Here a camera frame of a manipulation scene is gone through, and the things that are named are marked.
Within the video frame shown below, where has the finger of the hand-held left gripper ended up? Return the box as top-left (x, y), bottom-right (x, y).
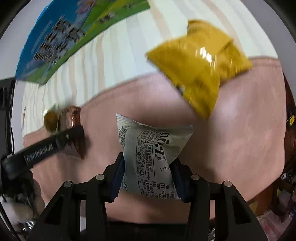
top-left (1, 125), bottom-right (85, 179)

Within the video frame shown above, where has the white wafer snack packet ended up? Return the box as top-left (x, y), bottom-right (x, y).
top-left (116, 113), bottom-right (194, 200)

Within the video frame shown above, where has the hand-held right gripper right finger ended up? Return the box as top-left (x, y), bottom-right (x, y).
top-left (171, 159), bottom-right (271, 241)

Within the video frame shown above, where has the clear yolk pastry packet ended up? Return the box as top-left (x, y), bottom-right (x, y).
top-left (43, 104), bottom-right (61, 133)

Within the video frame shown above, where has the brown orange snack packet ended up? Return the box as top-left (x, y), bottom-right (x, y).
top-left (58, 105), bottom-right (86, 160)

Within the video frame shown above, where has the mustard yellow snack packet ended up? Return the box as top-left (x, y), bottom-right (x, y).
top-left (146, 20), bottom-right (253, 119)

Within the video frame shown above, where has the pink striped cat blanket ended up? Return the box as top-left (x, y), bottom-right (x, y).
top-left (11, 0), bottom-right (288, 220)

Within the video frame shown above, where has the printed cardboard box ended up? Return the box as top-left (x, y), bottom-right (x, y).
top-left (15, 0), bottom-right (151, 84)

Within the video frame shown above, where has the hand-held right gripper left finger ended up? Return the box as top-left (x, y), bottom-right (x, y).
top-left (26, 152), bottom-right (126, 241)

